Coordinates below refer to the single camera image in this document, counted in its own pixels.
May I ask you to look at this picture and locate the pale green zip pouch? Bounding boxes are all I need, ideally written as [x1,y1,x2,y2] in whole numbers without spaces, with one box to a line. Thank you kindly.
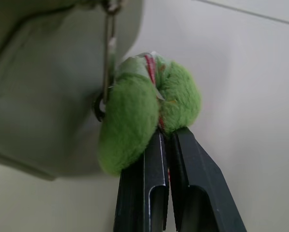
[0,0,145,182]

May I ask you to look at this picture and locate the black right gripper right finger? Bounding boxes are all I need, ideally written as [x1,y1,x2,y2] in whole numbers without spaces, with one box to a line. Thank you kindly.
[167,126,248,232]

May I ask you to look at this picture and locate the green plush keychain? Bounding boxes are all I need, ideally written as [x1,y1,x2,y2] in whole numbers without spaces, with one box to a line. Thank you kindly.
[91,0,203,178]

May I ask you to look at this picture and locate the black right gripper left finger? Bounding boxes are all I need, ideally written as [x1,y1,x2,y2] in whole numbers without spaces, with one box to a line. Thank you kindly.
[112,130,171,232]

